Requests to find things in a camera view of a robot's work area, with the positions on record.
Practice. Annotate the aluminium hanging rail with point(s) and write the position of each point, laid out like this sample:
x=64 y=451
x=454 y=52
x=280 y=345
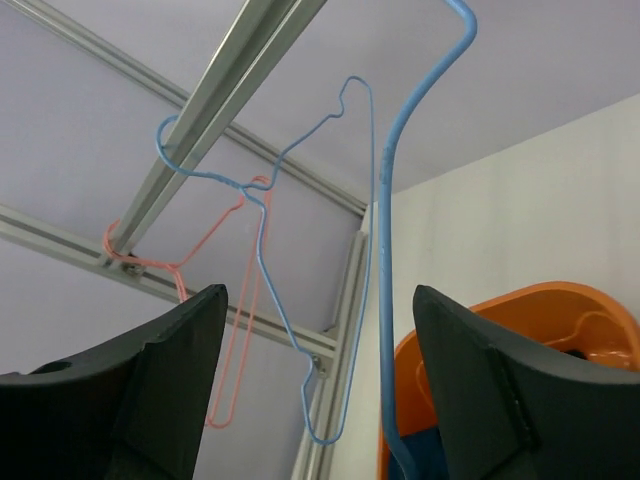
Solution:
x=260 y=35

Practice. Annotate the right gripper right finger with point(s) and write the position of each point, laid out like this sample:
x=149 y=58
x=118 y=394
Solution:
x=508 y=407

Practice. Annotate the pink hanger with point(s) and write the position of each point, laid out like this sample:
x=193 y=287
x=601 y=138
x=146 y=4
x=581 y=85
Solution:
x=187 y=218
x=251 y=284

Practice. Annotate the orange plastic basket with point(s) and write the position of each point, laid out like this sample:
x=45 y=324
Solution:
x=571 y=318

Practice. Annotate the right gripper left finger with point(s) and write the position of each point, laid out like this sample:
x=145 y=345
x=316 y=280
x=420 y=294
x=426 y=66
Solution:
x=132 y=407

